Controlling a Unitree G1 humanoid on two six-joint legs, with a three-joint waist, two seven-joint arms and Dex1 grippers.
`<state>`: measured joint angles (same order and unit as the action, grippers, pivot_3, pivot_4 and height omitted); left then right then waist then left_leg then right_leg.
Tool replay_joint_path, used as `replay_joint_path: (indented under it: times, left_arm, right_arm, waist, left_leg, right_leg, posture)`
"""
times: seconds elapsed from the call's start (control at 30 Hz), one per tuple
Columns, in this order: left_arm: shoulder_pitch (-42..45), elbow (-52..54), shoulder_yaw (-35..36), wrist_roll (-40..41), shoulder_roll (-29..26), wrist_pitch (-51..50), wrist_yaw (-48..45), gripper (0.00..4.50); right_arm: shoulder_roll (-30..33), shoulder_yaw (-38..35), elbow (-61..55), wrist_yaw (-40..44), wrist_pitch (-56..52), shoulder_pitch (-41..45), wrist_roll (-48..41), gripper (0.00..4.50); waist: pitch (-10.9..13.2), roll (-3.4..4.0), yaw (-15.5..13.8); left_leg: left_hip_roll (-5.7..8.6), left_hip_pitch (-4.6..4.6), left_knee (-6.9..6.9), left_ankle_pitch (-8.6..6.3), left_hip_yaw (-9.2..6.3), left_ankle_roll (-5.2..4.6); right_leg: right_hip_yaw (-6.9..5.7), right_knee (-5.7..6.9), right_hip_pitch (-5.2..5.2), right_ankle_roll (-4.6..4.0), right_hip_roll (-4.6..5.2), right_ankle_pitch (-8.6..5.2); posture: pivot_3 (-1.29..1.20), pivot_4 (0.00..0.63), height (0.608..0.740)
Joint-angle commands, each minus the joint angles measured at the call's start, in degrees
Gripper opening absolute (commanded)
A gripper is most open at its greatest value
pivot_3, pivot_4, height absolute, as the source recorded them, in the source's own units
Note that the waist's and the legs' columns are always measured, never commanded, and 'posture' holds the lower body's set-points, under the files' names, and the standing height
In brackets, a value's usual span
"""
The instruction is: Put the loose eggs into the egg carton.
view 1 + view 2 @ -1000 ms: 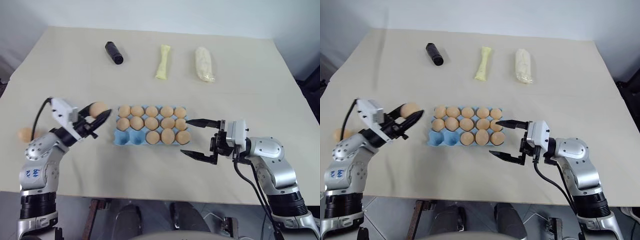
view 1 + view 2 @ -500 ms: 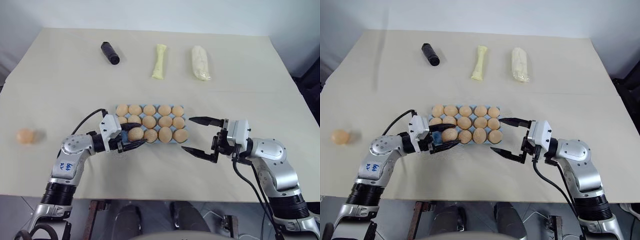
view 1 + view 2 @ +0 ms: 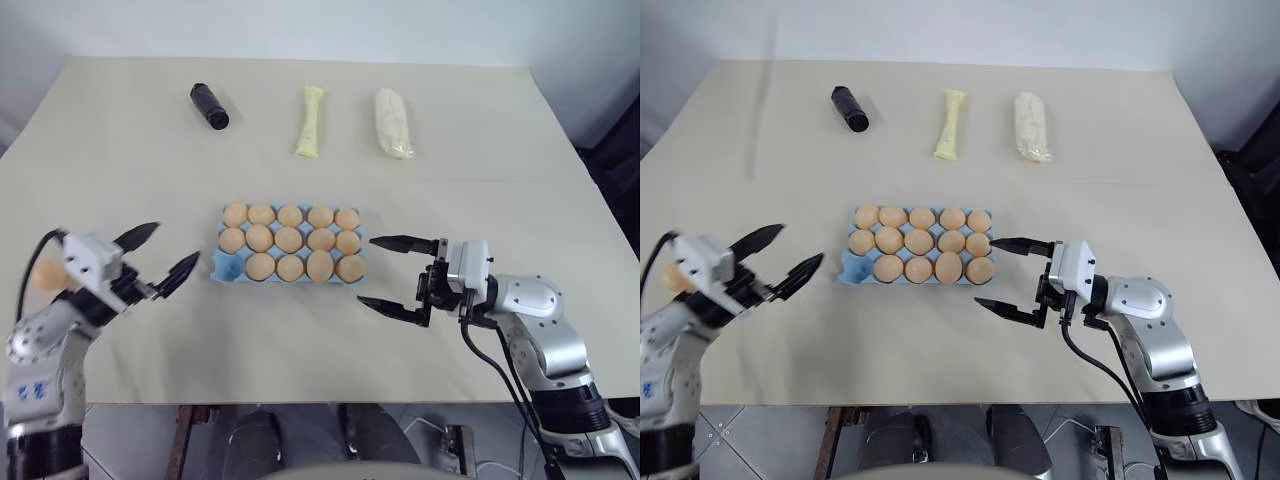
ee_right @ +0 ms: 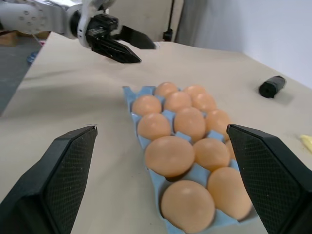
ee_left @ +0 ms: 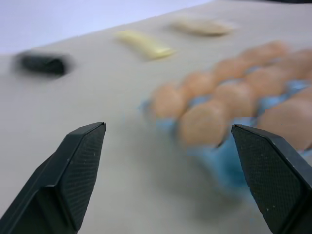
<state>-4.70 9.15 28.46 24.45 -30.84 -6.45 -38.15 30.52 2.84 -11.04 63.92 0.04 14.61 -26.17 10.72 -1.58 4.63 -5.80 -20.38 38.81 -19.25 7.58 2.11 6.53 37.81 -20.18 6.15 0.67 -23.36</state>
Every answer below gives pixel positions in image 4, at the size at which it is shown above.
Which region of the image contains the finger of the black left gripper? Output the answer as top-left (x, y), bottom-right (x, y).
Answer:
top-left (114, 25), bottom-right (157, 50)
top-left (93, 36), bottom-right (142, 65)

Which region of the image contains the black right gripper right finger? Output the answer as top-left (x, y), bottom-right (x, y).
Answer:
top-left (226, 123), bottom-right (312, 234)

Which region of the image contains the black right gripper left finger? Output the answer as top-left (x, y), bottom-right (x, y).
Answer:
top-left (0, 125), bottom-right (98, 234)

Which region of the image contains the blue egg tray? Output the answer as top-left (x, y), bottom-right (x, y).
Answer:
top-left (121, 85), bottom-right (260, 234)

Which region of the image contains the brown egg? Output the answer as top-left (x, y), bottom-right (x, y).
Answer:
top-left (137, 113), bottom-right (172, 141)
top-left (174, 107), bottom-right (207, 142)
top-left (183, 84), bottom-right (208, 96)
top-left (193, 137), bottom-right (232, 173)
top-left (155, 81), bottom-right (179, 97)
top-left (132, 94), bottom-right (162, 116)
top-left (144, 136), bottom-right (196, 178)
top-left (205, 109), bottom-right (232, 141)
top-left (191, 93), bottom-right (217, 113)
top-left (163, 91), bottom-right (193, 113)
top-left (207, 167), bottom-right (253, 219)
top-left (160, 180), bottom-right (216, 234)
top-left (225, 140), bottom-right (236, 160)

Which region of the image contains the pale yellow object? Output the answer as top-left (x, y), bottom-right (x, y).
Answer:
top-left (299, 134), bottom-right (312, 155)

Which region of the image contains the beige table cloth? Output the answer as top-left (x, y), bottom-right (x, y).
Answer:
top-left (0, 31), bottom-right (312, 234)

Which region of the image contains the small blue object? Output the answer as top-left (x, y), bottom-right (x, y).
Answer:
top-left (26, 51), bottom-right (38, 64)

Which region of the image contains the black cylindrical roll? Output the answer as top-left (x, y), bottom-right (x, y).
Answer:
top-left (258, 75), bottom-right (286, 98)

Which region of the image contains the brown cardboard box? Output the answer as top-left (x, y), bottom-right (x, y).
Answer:
top-left (0, 29), bottom-right (18, 46)

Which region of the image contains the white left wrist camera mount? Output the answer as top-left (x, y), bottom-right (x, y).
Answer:
top-left (77, 0), bottom-right (115, 48)

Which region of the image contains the black hanging cable with plug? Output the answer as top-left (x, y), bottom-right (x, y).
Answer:
top-left (162, 0), bottom-right (174, 42)

